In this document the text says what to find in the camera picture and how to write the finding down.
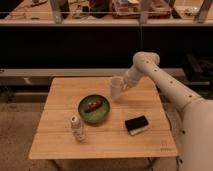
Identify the long wooden workbench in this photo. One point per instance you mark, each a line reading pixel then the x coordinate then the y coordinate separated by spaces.
pixel 92 13

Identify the wooden folding table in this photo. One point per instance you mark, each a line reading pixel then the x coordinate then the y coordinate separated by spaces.
pixel 110 138

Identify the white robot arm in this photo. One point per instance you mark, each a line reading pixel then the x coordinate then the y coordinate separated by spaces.
pixel 197 125

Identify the brown sausage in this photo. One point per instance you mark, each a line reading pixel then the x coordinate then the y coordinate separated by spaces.
pixel 92 106

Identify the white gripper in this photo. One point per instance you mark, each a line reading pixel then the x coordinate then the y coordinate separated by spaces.
pixel 131 78

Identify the green ceramic bowl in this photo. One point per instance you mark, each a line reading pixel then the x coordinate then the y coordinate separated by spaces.
pixel 98 115

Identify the black and white sponge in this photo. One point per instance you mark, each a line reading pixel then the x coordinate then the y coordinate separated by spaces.
pixel 136 125

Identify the small white bottle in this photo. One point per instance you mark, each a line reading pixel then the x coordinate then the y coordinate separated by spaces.
pixel 77 128

